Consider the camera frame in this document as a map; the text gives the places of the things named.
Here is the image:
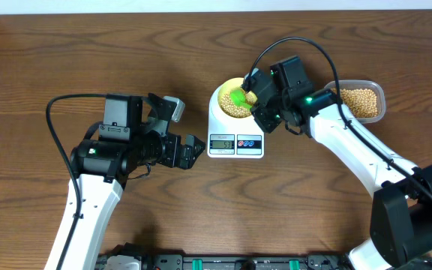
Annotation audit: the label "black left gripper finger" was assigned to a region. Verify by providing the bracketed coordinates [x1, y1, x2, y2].
[180, 149, 201, 170]
[184, 134, 206, 158]

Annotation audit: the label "green plastic scoop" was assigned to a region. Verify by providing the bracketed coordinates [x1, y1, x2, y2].
[229, 88, 253, 110]

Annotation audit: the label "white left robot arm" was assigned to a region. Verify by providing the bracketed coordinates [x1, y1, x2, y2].
[45, 93, 206, 269]

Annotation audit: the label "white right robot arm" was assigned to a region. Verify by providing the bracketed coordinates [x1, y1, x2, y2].
[243, 57, 432, 269]

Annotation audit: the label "white digital kitchen scale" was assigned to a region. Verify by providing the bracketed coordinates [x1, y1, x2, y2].
[207, 77, 265, 159]

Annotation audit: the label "soybeans in yellow bowl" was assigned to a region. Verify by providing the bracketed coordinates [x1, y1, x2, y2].
[218, 90, 257, 119]

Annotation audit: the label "yellow plastic bowl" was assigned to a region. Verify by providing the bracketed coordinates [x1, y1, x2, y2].
[217, 77, 257, 119]

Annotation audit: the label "clear container of soybeans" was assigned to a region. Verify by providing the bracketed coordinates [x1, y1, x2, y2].
[339, 79, 386, 124]

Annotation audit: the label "black right camera cable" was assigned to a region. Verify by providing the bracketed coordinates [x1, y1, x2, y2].
[245, 36, 432, 230]

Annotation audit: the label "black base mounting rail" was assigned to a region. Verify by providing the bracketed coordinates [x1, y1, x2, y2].
[95, 243, 351, 270]

